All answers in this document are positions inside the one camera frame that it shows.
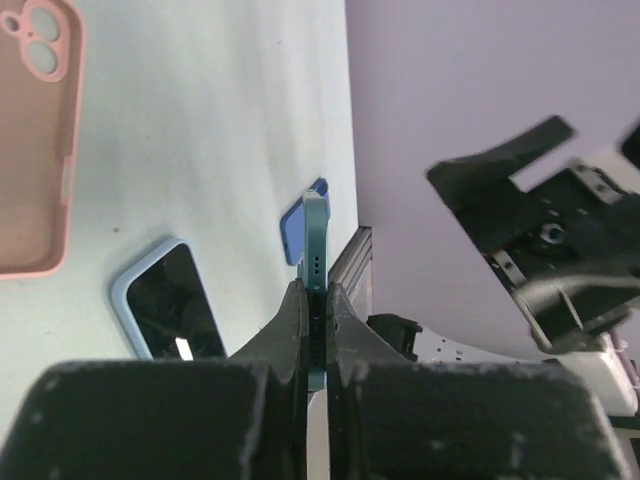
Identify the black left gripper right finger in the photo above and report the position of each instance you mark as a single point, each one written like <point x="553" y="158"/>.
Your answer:
<point x="390" y="418"/>

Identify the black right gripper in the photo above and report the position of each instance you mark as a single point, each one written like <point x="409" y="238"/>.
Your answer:
<point x="570" y="246"/>

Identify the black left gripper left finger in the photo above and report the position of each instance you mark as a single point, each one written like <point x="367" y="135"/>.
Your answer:
<point x="243" y="417"/>

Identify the purple-edged black phone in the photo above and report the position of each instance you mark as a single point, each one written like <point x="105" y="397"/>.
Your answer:
<point x="175" y="310"/>

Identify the light blue phone case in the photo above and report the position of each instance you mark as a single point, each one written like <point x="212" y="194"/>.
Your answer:
<point x="125" y="310"/>

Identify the teal-edged black phone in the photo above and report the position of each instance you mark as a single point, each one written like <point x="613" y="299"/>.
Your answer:
<point x="314" y="274"/>

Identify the blue phone face down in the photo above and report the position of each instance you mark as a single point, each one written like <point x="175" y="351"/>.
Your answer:
<point x="291" y="227"/>

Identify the pink phone case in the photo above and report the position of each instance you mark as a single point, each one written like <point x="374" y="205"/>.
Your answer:
<point x="42" y="67"/>

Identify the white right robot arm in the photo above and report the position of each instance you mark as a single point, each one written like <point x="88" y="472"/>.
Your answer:
<point x="428" y="269"/>

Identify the right aluminium rail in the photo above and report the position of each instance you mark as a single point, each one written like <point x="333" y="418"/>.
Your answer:
<point x="354" y="271"/>

